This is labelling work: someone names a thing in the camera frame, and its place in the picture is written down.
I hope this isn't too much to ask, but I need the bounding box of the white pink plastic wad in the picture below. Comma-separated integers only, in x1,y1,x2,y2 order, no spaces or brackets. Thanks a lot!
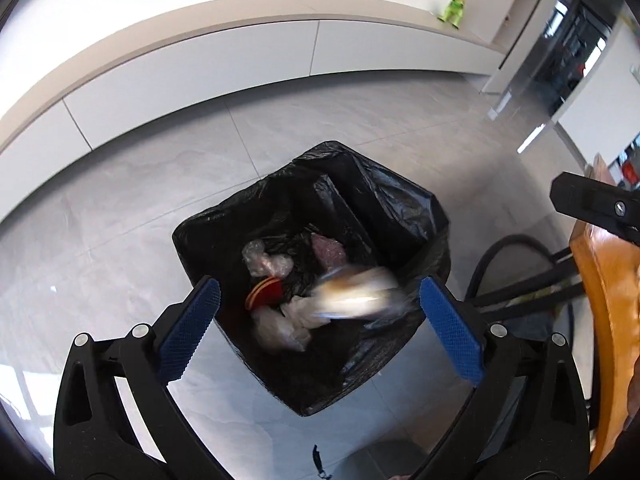
253,296,330,352

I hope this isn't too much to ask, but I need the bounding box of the pink bubble wrap bag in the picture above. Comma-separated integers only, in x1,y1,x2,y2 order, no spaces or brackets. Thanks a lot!
311,233,347,272

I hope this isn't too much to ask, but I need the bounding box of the black lined trash bin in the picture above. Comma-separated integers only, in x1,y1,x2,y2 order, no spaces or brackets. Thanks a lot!
172,141,451,416

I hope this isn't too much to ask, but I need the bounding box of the wooden table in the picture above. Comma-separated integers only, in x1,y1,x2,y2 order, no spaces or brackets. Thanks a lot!
569,154,640,476

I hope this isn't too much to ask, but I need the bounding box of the white open shelf unit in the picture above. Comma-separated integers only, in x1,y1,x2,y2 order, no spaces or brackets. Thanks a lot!
463,0,558,94

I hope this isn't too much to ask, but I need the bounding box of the clear crumpled plastic bag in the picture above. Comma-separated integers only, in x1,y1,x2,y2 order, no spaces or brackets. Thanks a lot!
242,240,294,278

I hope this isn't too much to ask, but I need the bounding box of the green dinosaur toy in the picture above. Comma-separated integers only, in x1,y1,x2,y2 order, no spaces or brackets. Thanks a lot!
438,0,466,28

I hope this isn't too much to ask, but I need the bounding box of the black chair frame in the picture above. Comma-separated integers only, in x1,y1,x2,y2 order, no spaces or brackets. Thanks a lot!
465,234,586,322

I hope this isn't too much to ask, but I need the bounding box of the black strap on floor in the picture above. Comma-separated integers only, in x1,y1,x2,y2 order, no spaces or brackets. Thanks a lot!
311,442,334,480

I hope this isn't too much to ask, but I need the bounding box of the white low wall cabinet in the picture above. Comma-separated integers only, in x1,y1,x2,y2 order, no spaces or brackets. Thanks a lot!
1,0,503,214

